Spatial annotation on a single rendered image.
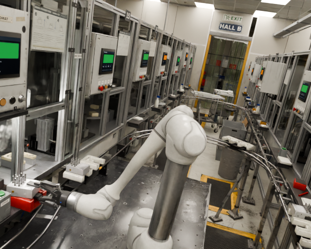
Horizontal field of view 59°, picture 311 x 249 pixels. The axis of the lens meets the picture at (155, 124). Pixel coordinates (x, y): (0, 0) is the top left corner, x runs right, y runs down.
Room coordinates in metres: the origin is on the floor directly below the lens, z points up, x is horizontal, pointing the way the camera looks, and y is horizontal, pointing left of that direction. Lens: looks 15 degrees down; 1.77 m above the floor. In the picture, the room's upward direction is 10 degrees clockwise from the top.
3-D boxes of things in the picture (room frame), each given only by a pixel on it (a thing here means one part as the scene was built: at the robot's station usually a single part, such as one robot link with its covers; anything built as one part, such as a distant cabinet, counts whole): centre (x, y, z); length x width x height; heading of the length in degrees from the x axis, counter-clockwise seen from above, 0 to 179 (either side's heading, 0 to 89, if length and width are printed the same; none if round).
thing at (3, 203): (1.07, 0.64, 0.97); 0.08 x 0.08 x 0.12; 78
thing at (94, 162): (1.81, 0.44, 0.84); 0.36 x 0.14 x 0.10; 168
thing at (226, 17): (9.46, -1.85, 3.09); 0.60 x 0.04 x 0.20; 78
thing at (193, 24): (10.02, 0.61, 1.65); 3.78 x 0.08 x 3.30; 78
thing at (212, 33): (9.50, -1.92, 1.31); 1.36 x 0.10 x 2.62; 78
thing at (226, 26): (9.46, -1.85, 2.81); 0.75 x 0.04 x 0.25; 78
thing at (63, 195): (1.18, 0.39, 1.00); 0.09 x 0.07 x 0.08; 78
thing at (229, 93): (8.08, -1.83, 0.48); 0.84 x 0.58 x 0.97; 176
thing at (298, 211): (1.63, -1.05, 0.92); 0.13 x 0.10 x 0.09; 78
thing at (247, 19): (9.51, -1.86, 2.96); 1.23 x 0.08 x 0.68; 78
